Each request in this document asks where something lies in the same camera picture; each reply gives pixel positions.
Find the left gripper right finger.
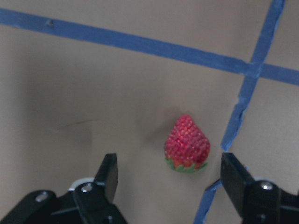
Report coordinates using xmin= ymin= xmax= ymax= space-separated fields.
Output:
xmin=221 ymin=153 xmax=255 ymax=217

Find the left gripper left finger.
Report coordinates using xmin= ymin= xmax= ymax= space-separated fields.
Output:
xmin=93 ymin=153 xmax=118 ymax=203

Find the red strawberry three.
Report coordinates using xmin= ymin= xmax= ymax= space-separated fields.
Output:
xmin=164 ymin=114 xmax=211 ymax=173

